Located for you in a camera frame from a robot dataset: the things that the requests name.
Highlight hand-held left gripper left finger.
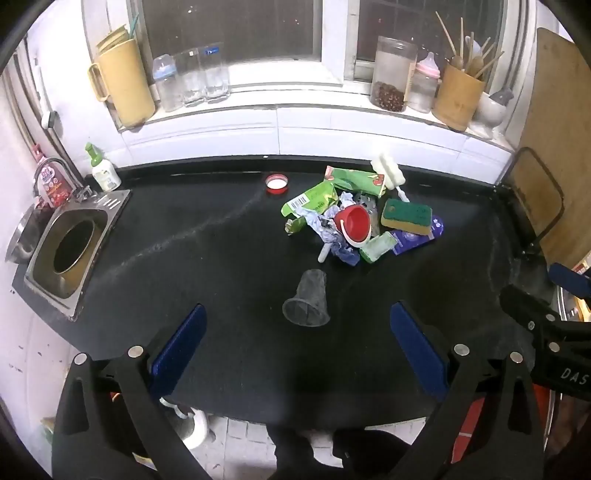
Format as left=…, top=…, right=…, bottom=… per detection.
left=52, top=304, right=208, bottom=480

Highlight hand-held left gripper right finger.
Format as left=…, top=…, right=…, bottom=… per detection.
left=389, top=300, right=548, bottom=480

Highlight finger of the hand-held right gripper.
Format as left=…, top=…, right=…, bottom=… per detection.
left=549, top=262, right=591, bottom=299
left=499, top=284, right=562, bottom=334

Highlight silver blue wrapper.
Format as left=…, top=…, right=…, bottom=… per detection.
left=295, top=193, right=384, bottom=267

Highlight green wrapper with red print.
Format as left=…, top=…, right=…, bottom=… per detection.
left=325, top=165, right=387, bottom=198

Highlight light green packet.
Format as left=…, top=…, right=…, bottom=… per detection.
left=359, top=231, right=398, bottom=264

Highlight purple wrapper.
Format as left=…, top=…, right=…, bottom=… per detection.
left=392, top=214, right=445, bottom=256

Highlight clear plastic cup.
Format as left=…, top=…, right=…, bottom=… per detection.
left=282, top=268, right=332, bottom=328

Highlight green and yellow sponge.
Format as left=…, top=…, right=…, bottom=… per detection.
left=380, top=198, right=434, bottom=236

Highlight red plastic cup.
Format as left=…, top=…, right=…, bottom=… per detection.
left=333, top=205, right=373, bottom=245

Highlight steel sink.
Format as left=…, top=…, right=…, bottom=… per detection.
left=23, top=189, right=133, bottom=319

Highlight person's leg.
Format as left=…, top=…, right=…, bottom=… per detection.
left=267, top=425, right=417, bottom=480

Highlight wooden cutting board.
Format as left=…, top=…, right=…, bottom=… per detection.
left=502, top=28, right=591, bottom=269

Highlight white sponge bottle brush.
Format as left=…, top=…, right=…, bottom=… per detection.
left=370, top=154, right=411, bottom=203

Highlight red bottle lid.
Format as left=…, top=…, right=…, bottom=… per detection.
left=264, top=173, right=290, bottom=195

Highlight white ceramic mortar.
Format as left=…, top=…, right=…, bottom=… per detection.
left=475, top=87, right=515, bottom=140

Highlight green wrapper with barcode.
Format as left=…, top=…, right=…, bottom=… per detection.
left=281, top=181, right=338, bottom=219

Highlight white green soap bottle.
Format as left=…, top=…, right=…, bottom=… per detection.
left=84, top=142, right=123, bottom=193

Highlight steel bowl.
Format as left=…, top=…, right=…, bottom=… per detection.
left=6, top=203, right=48, bottom=264

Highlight red hanging package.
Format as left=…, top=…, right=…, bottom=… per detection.
left=31, top=145, right=75, bottom=209

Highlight bamboo utensil holder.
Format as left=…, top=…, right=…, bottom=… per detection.
left=432, top=62, right=487, bottom=133

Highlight steel faucet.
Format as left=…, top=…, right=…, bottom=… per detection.
left=33, top=157, right=93, bottom=205

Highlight pink capped baby bottle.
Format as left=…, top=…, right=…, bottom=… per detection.
left=409, top=51, right=441, bottom=114

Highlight bundle of wooden utensils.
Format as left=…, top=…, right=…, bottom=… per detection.
left=435, top=11, right=507, bottom=80

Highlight clear bottles on windowsill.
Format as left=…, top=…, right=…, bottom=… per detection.
left=152, top=54, right=184, bottom=113

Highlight clear drinking glass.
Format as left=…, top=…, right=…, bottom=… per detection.
left=175, top=49, right=206, bottom=108
left=199, top=42, right=231, bottom=103

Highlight yellow plastic pitcher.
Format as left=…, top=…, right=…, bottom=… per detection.
left=88, top=37, right=157, bottom=129

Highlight clear jar with red contents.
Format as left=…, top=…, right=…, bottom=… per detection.
left=369, top=36, right=419, bottom=113

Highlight yellow plastic sheets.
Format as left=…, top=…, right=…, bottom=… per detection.
left=95, top=24, right=133, bottom=53

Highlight window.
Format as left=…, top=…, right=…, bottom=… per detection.
left=128, top=0, right=509, bottom=89

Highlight black wire rack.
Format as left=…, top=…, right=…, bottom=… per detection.
left=496, top=147, right=565, bottom=260

